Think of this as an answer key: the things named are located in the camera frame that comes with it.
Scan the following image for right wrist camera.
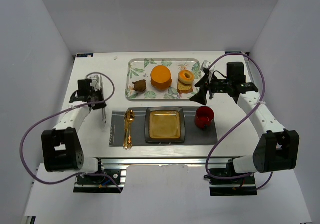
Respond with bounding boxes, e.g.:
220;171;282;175
200;60;214;76

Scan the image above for round orange bread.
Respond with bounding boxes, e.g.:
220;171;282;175
150;65;172;91

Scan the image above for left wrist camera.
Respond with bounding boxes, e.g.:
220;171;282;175
89;75;100;89

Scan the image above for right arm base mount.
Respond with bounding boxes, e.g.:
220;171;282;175
203;159;258;197

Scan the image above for metal serving tongs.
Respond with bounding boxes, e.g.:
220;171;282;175
99;74;108;123

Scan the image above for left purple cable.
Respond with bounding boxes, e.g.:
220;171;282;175
19;72;123;194

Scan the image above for leaf-pattern serving tray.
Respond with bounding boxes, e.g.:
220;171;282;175
125;58;203;101

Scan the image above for gold spoon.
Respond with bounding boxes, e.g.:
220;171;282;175
127;109;135;150

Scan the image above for square black gold plate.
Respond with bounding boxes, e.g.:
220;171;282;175
144;107;186;144

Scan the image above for brown chocolate croissant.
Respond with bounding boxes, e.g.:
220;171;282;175
132;79;147;93

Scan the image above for grey placemat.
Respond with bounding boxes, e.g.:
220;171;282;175
109;106;218;147

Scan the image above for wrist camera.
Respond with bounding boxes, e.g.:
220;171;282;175
200;60;214;76
89;75;100;89

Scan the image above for red cup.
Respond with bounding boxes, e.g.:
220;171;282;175
194;106;215;130

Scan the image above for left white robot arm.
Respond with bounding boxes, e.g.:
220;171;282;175
41;75;107;174

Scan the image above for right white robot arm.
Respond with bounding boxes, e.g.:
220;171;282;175
190;61;300;177

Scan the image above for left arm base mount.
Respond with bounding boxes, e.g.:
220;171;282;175
73;166;127;194

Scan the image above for orange glazed donut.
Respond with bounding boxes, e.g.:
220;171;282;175
178;70;195;85

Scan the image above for brown bread slice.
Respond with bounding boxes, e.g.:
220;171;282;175
177;81;193;94

